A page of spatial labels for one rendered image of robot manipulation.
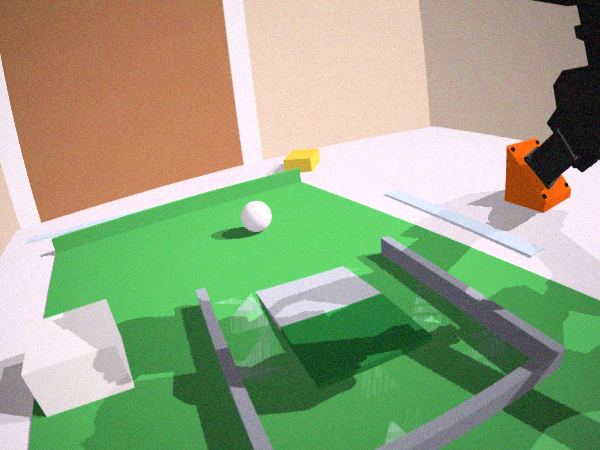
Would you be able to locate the white cube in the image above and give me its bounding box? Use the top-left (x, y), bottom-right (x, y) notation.
top-left (21, 299), bottom-right (134, 417)

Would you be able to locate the white ball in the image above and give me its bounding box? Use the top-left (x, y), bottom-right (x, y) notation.
top-left (241, 201), bottom-right (271, 232)

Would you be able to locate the green putting mat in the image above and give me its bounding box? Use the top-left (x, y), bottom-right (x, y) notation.
top-left (29, 181), bottom-right (600, 450)

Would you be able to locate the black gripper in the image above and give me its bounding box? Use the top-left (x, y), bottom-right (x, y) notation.
top-left (553, 5), bottom-right (600, 147)

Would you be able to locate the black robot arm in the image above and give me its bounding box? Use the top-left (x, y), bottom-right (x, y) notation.
top-left (524, 0), bottom-right (600, 189)

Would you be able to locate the yellow block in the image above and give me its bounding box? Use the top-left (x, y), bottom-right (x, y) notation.
top-left (283, 149), bottom-right (320, 172)

